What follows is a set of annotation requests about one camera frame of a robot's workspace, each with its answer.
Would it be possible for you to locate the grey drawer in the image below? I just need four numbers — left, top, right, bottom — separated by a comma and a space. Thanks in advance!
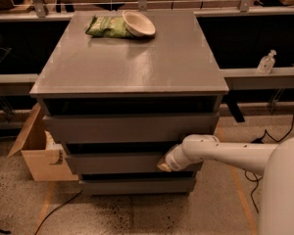
79, 171, 196, 195
66, 142, 175, 174
43, 113, 220, 144

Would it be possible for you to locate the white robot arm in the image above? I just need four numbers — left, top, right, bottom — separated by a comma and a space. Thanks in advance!
158, 134, 294, 235

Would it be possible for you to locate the grey bottom drawer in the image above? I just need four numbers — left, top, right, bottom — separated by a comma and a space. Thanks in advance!
79, 171, 196, 195

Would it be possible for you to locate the grey top drawer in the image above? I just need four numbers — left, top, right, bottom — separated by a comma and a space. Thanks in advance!
43, 113, 220, 144

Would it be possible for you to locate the grey drawer cabinet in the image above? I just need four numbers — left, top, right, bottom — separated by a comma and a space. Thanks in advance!
29, 10, 230, 196

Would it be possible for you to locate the black power adapter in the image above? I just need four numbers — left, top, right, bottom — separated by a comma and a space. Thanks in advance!
251, 138, 266, 144

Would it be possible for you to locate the cardboard box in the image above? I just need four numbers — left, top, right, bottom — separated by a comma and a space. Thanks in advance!
8, 104, 77, 181

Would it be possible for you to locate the clear sanitizer pump bottle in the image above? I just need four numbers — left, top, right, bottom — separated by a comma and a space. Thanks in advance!
257, 50, 276, 74

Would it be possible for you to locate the white bowl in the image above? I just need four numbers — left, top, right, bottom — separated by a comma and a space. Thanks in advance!
122, 10, 156, 37

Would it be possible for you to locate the green snack bag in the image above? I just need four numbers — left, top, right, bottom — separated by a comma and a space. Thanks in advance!
85, 16, 133, 38

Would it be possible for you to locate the black floor cable left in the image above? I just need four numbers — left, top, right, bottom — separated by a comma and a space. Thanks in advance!
33, 189, 83, 235

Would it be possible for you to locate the black power cable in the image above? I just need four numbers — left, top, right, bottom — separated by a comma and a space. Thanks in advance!
243, 102, 294, 213

